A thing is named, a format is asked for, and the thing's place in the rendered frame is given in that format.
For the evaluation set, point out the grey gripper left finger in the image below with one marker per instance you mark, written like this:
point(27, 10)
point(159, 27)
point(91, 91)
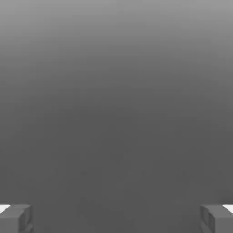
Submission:
point(14, 218)

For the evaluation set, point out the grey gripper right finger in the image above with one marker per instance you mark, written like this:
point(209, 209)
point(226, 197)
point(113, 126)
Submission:
point(218, 218)

